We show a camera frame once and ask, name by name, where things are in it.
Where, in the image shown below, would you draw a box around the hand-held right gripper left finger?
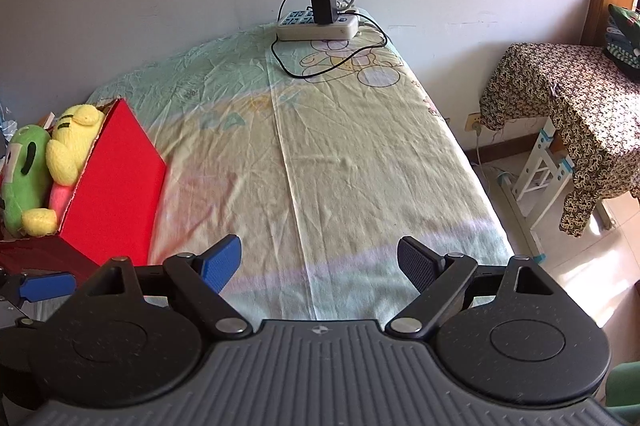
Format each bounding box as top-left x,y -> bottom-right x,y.
75,233 -> 253,339

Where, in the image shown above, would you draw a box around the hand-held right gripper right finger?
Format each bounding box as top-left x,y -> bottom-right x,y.
387,236 -> 568,338

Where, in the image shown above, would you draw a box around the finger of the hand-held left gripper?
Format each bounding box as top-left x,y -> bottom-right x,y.
0,271 -> 77,307

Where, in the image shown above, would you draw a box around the green plush toy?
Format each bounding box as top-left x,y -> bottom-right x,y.
0,124 -> 53,237

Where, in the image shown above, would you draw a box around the red cardboard box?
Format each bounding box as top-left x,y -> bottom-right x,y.
0,98 -> 167,279

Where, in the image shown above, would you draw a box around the yellow tiger plush toy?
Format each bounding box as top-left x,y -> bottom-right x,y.
22,104 -> 106,238

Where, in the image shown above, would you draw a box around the cartoon print bedsheet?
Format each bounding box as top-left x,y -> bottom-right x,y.
85,8 -> 516,322

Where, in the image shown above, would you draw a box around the white step stool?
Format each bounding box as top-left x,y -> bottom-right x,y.
510,116 -> 576,219

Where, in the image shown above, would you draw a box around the clear plastic bag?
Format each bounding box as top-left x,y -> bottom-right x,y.
0,103 -> 21,142

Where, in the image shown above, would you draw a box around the brown patterned cloth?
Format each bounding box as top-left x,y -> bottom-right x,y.
479,42 -> 640,238

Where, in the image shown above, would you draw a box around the green object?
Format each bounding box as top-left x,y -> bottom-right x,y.
605,363 -> 640,422

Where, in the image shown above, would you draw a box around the white power strip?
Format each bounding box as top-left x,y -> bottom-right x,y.
276,8 -> 361,42

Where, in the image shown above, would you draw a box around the black charger adapter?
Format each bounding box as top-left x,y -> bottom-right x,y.
310,0 -> 340,26

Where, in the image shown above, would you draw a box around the stacked folded clothes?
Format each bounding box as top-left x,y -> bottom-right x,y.
602,3 -> 640,69

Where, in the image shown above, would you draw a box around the white floor cable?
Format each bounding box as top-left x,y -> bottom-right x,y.
475,131 -> 516,187

